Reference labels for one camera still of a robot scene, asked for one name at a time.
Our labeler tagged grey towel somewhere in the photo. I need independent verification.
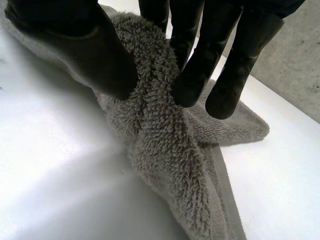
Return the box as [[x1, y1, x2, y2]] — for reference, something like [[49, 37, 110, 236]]
[[1, 4, 271, 240]]

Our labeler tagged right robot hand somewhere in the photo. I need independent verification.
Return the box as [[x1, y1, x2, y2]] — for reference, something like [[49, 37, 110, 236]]
[[4, 0, 305, 120]]

